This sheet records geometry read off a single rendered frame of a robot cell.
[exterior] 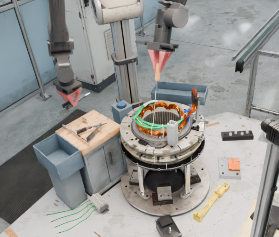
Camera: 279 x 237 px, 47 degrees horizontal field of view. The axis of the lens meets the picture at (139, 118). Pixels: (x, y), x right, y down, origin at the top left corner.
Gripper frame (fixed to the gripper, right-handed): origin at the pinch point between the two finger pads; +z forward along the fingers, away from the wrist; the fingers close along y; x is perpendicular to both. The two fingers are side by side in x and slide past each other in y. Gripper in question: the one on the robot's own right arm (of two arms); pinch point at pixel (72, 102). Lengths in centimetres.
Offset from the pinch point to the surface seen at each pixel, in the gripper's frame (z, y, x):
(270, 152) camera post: -14, 75, 5
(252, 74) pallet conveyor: 74, -13, 177
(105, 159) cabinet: 24.4, 12.3, 1.6
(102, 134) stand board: 11.9, 12.0, 2.9
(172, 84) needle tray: 14, 8, 50
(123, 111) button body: 16.3, 2.2, 22.6
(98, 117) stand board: 12.2, 1.5, 9.1
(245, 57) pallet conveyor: 45, -6, 149
